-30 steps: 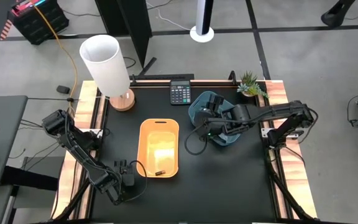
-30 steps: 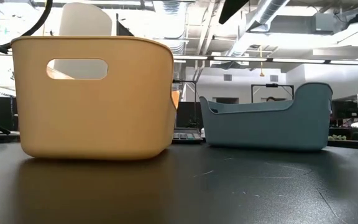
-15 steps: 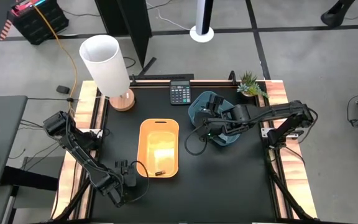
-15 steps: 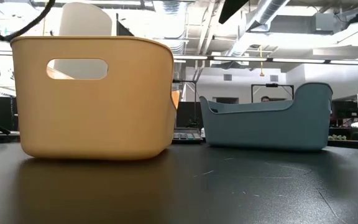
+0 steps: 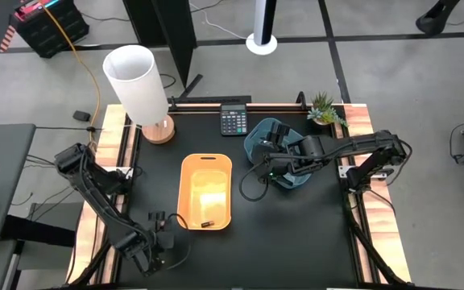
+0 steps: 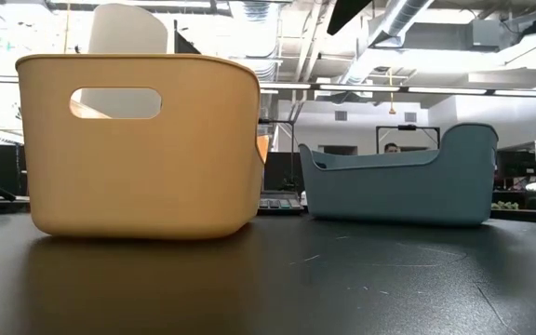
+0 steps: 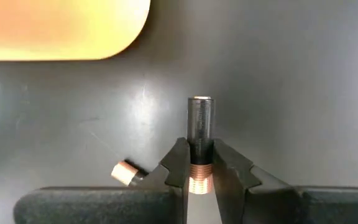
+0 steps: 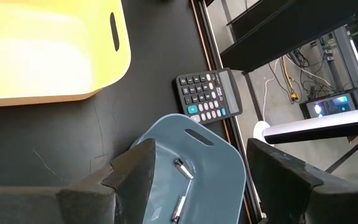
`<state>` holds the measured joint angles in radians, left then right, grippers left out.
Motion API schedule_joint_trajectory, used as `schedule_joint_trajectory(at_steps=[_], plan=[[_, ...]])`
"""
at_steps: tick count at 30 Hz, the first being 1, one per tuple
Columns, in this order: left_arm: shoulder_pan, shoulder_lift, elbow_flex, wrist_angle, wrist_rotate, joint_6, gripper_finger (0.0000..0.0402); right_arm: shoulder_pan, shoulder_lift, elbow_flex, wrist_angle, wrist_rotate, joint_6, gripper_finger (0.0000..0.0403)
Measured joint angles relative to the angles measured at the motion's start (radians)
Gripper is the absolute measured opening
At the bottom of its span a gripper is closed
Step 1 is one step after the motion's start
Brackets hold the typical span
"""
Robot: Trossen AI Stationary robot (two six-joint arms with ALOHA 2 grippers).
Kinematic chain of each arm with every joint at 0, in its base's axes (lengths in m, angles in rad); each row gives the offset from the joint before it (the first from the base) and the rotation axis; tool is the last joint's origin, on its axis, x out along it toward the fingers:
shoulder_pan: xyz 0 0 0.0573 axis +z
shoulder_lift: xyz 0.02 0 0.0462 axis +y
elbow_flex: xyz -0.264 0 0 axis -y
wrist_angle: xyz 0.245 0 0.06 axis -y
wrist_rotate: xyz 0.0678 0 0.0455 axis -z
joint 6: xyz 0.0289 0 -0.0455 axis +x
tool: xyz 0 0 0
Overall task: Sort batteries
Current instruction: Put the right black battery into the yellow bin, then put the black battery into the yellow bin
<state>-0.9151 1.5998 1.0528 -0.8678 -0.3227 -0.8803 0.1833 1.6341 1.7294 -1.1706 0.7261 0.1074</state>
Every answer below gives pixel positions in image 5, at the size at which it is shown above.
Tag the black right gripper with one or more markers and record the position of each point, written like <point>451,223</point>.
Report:
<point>282,161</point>

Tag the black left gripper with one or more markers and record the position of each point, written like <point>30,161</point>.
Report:
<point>161,239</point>

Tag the blue plastic bin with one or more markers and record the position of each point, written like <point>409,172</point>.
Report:
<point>256,135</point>

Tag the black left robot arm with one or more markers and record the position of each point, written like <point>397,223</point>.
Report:
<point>95,193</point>

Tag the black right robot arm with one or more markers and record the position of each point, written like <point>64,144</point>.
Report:
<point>357,143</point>

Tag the black desk calculator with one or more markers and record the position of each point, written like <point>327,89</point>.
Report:
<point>234,123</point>

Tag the small potted succulent plant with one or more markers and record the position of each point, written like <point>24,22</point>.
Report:
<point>322,110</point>

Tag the orange plastic bin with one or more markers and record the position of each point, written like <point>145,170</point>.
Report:
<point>204,189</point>

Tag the black base bar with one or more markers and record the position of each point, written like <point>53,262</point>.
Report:
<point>210,100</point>

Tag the wooden side board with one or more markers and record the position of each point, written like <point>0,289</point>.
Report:
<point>111,121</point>
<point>361,121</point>

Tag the pole with white round base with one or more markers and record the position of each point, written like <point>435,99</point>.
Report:
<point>261,44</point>

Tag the black power adapter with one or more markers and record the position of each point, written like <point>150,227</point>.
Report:
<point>81,116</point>

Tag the white shade wooden base lamp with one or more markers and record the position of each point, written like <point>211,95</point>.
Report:
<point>135,80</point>

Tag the black partition panel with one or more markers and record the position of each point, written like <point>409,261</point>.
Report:
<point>167,28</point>

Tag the grey desk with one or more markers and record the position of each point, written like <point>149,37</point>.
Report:
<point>6,169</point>

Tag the black stand foot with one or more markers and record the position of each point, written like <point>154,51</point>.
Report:
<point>433,22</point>

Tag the black plastic crate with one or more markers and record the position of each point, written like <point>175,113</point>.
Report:
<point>55,32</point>

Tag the black bracket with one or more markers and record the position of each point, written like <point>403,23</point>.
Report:
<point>301,100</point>

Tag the black aluminium table frame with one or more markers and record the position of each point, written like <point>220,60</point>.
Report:
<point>200,107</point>

